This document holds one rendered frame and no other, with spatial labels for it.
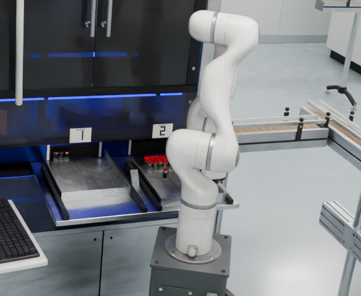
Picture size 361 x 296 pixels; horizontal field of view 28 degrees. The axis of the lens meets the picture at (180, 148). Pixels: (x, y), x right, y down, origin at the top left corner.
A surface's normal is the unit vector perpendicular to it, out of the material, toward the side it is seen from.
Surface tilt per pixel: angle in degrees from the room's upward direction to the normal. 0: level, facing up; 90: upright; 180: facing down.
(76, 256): 90
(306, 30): 90
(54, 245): 90
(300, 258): 0
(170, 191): 0
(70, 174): 0
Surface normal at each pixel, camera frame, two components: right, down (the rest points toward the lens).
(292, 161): 0.10, -0.91
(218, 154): -0.12, 0.07
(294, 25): 0.36, 0.40
